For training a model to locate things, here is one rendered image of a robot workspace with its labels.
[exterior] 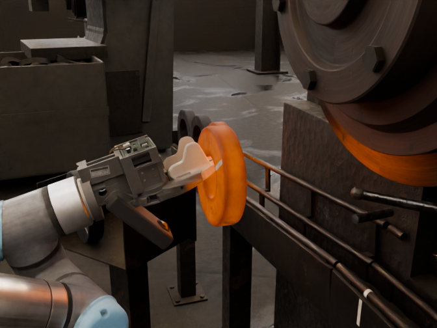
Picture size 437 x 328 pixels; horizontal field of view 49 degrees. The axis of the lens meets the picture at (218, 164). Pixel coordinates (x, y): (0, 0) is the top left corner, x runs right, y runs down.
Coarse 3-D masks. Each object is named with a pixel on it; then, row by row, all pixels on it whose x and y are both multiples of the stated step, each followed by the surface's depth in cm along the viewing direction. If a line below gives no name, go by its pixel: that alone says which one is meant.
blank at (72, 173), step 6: (72, 174) 98; (78, 174) 97; (96, 222) 95; (102, 222) 96; (84, 228) 98; (90, 228) 95; (96, 228) 96; (102, 228) 97; (78, 234) 104; (84, 234) 99; (90, 234) 96; (96, 234) 97; (102, 234) 98; (84, 240) 101; (90, 240) 98; (96, 240) 100
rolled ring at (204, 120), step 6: (192, 120) 151; (198, 120) 144; (204, 120) 142; (210, 120) 143; (192, 126) 151; (198, 126) 145; (204, 126) 141; (192, 132) 152; (198, 132) 152; (192, 138) 153; (198, 138) 154
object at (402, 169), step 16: (336, 128) 67; (352, 144) 64; (368, 160) 61; (384, 160) 57; (400, 160) 55; (416, 160) 52; (432, 160) 50; (384, 176) 58; (400, 176) 55; (416, 176) 52; (432, 176) 50
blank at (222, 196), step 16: (208, 128) 73; (224, 128) 72; (208, 144) 73; (224, 144) 68; (240, 144) 69; (224, 160) 67; (240, 160) 68; (224, 176) 67; (240, 176) 68; (208, 192) 76; (224, 192) 68; (240, 192) 68; (208, 208) 76; (224, 208) 69; (240, 208) 69; (224, 224) 72
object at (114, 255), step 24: (192, 192) 101; (168, 216) 96; (192, 216) 102; (72, 240) 104; (120, 240) 102; (144, 240) 92; (120, 264) 91; (144, 264) 105; (120, 288) 104; (144, 288) 107; (144, 312) 108
